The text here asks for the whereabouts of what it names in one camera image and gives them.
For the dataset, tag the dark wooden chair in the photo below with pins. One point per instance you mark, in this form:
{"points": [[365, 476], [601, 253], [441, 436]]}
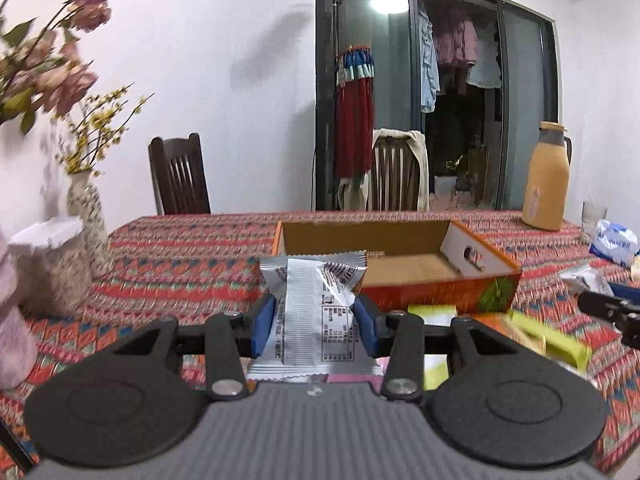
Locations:
{"points": [[178, 175]]}

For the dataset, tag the yellow flower branches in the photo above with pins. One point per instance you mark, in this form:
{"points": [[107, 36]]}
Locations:
{"points": [[97, 123]]}

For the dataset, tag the patterned red tablecloth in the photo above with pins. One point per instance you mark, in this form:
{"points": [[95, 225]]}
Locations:
{"points": [[191, 267]]}

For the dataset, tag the pink dried roses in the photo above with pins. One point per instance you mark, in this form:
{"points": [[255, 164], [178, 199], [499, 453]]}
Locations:
{"points": [[41, 67]]}

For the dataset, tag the hanging white garment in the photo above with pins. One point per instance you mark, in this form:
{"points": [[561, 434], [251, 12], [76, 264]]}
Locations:
{"points": [[486, 73]]}

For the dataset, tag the green yellow snack packet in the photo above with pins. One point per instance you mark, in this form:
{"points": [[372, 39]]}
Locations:
{"points": [[530, 333]]}

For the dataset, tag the floral ceramic vase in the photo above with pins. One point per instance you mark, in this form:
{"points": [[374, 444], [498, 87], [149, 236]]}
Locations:
{"points": [[83, 200]]}

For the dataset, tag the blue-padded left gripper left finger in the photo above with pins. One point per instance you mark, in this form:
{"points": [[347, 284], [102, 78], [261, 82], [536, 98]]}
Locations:
{"points": [[225, 339]]}

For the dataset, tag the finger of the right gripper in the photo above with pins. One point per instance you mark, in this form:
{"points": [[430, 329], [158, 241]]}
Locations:
{"points": [[621, 313]]}

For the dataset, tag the pink bag at left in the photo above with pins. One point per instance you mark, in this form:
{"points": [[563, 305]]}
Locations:
{"points": [[18, 349]]}

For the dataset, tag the hanging pink garment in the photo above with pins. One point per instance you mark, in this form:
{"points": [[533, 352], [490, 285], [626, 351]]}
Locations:
{"points": [[455, 37]]}

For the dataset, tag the yellow thermos jug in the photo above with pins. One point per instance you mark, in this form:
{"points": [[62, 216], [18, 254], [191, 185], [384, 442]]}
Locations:
{"points": [[548, 177]]}

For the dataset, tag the orange cardboard box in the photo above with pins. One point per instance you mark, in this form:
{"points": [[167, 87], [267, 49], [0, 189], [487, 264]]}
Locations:
{"points": [[412, 263]]}

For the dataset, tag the blue white tissue pack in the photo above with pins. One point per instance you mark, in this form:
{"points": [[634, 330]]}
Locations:
{"points": [[614, 242]]}

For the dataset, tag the clear drinking glass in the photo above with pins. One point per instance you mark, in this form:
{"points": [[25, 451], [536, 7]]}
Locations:
{"points": [[591, 214]]}

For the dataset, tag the dark sliding glass door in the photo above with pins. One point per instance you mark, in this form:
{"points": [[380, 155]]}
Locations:
{"points": [[449, 92]]}

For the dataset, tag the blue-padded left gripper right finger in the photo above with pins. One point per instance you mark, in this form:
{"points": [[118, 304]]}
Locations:
{"points": [[404, 339]]}

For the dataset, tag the clear seed storage container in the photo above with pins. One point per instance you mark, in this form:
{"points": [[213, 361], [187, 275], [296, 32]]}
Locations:
{"points": [[52, 264]]}

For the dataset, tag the wooden chair with cloth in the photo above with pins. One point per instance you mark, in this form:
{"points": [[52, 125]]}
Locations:
{"points": [[395, 173]]}

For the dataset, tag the hanging light blue garment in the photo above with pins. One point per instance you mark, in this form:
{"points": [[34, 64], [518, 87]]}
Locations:
{"points": [[429, 73]]}

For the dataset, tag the silver foil snack packet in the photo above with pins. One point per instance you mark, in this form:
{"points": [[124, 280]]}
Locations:
{"points": [[314, 332]]}

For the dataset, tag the beige cloth on chair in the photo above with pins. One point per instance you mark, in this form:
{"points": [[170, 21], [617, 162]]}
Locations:
{"points": [[353, 194]]}

